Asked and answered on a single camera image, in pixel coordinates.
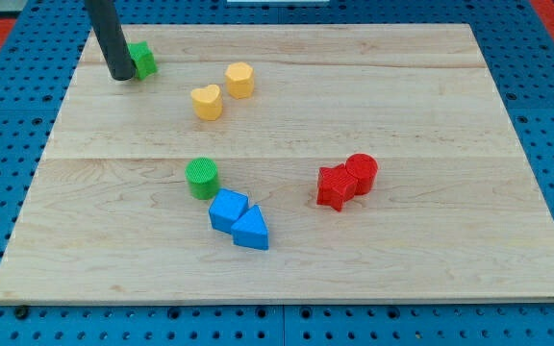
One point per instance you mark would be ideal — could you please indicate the yellow heart block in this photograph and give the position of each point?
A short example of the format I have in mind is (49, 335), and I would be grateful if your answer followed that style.
(207, 102)

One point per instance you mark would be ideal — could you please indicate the yellow hexagon block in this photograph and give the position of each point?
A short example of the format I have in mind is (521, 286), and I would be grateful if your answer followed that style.
(240, 80)

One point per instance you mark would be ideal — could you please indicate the light wooden board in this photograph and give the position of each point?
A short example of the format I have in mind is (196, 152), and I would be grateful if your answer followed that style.
(455, 214)

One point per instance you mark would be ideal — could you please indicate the red star block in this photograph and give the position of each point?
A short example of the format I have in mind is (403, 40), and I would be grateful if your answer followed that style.
(335, 186)

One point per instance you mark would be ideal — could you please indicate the blue cube block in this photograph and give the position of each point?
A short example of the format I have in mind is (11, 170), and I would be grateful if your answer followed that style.
(226, 208)

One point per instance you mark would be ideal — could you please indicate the blue triangle block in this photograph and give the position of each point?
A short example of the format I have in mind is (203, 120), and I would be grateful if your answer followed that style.
(251, 231)

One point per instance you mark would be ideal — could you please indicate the green cylinder block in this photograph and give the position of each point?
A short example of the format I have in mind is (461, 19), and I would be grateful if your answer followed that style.
(202, 178)

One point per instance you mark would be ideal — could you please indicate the red cylinder block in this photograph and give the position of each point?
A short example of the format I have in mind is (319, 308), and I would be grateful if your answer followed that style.
(363, 168)

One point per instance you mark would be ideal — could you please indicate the green star block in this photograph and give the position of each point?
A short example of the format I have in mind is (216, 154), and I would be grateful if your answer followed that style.
(143, 59)

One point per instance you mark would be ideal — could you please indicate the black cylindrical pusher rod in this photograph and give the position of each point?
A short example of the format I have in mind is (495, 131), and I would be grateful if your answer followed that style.
(106, 26)

